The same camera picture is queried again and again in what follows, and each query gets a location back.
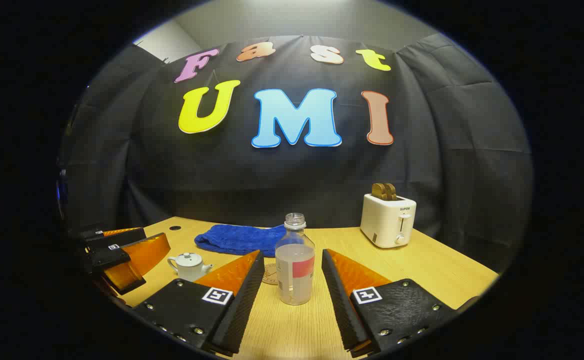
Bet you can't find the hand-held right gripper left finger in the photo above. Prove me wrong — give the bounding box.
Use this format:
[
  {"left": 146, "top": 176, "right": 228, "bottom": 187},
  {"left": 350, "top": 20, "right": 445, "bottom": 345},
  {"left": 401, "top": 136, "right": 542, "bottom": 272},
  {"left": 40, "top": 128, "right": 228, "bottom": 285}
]
[{"left": 132, "top": 250, "right": 265, "bottom": 357}]

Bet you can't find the white teacup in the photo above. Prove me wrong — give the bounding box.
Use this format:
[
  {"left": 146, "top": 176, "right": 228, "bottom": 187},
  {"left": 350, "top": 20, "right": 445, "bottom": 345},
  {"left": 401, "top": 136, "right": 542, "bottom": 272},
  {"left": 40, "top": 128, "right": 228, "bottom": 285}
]
[{"left": 167, "top": 260, "right": 213, "bottom": 282}]

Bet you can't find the clear plastic water bottle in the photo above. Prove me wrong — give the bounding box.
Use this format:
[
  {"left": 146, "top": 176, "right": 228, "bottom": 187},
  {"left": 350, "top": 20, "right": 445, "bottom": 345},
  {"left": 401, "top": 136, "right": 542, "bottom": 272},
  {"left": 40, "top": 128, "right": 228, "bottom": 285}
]
[{"left": 275, "top": 213, "right": 316, "bottom": 306}]

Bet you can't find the black backdrop cloth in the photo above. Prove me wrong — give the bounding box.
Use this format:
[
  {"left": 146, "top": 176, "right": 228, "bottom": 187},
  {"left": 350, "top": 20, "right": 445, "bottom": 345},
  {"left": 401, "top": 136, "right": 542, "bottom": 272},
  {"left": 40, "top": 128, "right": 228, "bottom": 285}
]
[{"left": 62, "top": 35, "right": 533, "bottom": 273}]

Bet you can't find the blue towel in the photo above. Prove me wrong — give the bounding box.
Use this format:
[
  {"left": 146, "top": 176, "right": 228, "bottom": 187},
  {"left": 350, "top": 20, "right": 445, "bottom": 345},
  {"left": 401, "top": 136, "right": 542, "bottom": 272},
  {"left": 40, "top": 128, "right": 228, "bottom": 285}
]
[{"left": 194, "top": 224, "right": 288, "bottom": 257}]

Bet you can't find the white toaster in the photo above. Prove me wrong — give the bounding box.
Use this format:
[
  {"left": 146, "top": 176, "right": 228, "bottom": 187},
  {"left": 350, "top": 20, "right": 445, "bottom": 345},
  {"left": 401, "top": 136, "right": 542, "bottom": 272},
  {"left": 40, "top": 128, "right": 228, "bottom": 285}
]
[{"left": 360, "top": 192, "right": 417, "bottom": 249}]

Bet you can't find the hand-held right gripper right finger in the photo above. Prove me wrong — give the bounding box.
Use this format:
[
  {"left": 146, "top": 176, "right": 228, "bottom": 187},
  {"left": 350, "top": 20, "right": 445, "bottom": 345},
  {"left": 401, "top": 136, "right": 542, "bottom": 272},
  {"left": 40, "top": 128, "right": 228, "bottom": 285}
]
[{"left": 321, "top": 248, "right": 458, "bottom": 358}]

